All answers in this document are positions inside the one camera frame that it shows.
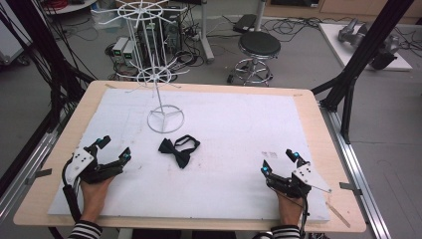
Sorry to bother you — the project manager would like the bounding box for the black round stool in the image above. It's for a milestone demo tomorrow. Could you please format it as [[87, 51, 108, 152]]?
[[226, 30, 283, 88]]

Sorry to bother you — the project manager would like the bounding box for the white foam mat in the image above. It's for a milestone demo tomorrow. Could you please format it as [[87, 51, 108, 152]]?
[[48, 88, 331, 223]]

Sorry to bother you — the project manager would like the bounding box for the grey metal post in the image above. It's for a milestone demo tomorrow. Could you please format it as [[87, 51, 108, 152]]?
[[197, 0, 216, 65]]

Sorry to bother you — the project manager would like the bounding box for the black metal stand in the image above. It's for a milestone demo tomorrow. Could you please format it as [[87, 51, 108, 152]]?
[[311, 0, 416, 145], [0, 0, 98, 200]]

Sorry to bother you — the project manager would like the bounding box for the person's left striped sleeve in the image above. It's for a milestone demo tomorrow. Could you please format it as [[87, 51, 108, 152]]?
[[67, 219, 104, 239]]

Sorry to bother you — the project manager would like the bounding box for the dark computer tower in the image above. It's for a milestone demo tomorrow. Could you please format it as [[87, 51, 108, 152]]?
[[137, 4, 187, 64]]

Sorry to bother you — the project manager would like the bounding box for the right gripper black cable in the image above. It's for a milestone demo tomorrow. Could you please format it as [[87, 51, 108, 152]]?
[[267, 184, 311, 239]]

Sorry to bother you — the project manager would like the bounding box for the white wire display rack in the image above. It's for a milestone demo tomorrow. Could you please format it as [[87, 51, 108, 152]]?
[[91, 0, 191, 134]]

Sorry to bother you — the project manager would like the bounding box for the person's right striped sleeve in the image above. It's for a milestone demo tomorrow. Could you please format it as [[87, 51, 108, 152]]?
[[270, 224, 302, 239]]

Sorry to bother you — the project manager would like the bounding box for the white floor board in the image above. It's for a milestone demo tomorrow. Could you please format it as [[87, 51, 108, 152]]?
[[317, 22, 414, 72]]

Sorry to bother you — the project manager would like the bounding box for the person's right hand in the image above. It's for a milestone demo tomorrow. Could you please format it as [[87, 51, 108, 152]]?
[[276, 191, 307, 227]]

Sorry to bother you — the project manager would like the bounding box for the person's left hand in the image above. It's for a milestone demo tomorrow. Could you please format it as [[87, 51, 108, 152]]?
[[79, 174, 116, 223]]

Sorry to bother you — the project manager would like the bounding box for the black bow tie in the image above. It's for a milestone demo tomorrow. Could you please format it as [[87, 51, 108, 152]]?
[[157, 133, 201, 169]]

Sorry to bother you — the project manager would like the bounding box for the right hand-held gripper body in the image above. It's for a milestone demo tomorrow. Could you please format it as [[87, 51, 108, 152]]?
[[267, 161, 332, 199]]

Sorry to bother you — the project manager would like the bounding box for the grey power supply box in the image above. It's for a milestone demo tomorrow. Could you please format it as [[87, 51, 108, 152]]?
[[122, 39, 137, 68], [110, 36, 129, 65]]

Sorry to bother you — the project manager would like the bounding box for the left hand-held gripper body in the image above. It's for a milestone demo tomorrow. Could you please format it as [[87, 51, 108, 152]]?
[[65, 144, 125, 185]]

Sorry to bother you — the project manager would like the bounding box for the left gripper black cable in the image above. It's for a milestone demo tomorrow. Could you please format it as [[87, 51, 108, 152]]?
[[61, 156, 84, 224]]

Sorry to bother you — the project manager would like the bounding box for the aluminium rail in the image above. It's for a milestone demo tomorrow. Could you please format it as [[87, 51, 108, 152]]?
[[0, 128, 61, 223], [319, 102, 393, 239]]

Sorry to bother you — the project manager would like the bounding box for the wooden stick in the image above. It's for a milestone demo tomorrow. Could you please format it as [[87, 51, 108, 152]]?
[[324, 200, 352, 229]]

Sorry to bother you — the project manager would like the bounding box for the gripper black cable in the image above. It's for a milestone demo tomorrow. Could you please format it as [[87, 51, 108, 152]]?
[[61, 156, 84, 224], [267, 184, 311, 239]]

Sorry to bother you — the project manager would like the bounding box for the black flat box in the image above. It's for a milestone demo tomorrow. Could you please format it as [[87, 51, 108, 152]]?
[[232, 13, 259, 34]]

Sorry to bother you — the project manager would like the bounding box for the person's striped sleeve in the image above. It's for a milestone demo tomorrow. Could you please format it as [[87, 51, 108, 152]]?
[[67, 219, 104, 239], [270, 224, 302, 239]]

